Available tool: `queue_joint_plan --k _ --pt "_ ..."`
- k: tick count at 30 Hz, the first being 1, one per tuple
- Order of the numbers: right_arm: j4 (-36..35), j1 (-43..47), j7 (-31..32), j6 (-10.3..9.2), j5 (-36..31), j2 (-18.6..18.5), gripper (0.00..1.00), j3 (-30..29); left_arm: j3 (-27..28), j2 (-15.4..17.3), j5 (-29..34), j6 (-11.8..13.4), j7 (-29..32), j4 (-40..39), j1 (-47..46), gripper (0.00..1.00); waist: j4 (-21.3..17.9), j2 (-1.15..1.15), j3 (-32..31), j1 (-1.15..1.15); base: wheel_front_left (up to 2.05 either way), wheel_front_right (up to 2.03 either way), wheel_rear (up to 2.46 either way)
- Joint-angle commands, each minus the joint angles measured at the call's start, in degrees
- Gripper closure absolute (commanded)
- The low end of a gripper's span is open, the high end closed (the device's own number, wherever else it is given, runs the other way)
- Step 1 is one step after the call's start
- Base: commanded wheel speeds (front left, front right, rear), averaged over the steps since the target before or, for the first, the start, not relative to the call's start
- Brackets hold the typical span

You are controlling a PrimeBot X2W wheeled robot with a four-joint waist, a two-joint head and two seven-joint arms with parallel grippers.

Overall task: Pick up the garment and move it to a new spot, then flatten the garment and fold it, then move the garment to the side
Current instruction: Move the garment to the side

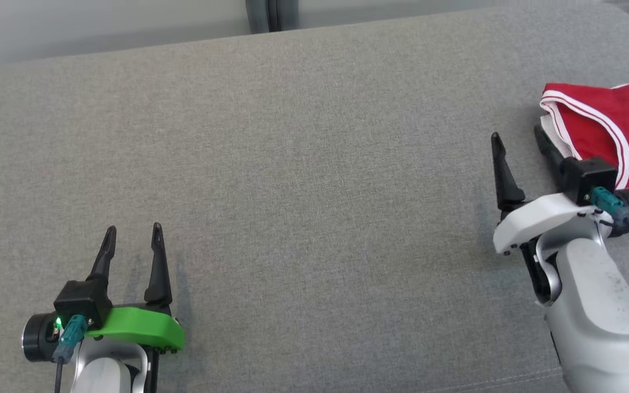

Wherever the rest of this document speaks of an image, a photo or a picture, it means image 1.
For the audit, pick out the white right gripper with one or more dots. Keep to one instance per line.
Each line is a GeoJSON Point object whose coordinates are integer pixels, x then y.
{"type": "Point", "coordinates": [538, 221]}

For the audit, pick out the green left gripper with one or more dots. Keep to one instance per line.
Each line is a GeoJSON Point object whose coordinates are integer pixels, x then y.
{"type": "Point", "coordinates": [140, 327]}

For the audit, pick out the red jersey with white sleeves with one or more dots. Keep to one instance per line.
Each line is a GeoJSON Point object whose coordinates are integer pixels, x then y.
{"type": "Point", "coordinates": [620, 131]}

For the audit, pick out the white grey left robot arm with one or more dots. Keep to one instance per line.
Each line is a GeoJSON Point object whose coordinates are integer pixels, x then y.
{"type": "Point", "coordinates": [107, 371]}

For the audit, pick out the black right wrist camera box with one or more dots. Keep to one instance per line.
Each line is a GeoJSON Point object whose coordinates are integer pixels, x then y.
{"type": "Point", "coordinates": [587, 177]}

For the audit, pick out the grey metal partition post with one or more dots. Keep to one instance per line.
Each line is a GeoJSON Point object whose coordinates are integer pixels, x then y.
{"type": "Point", "coordinates": [271, 13]}

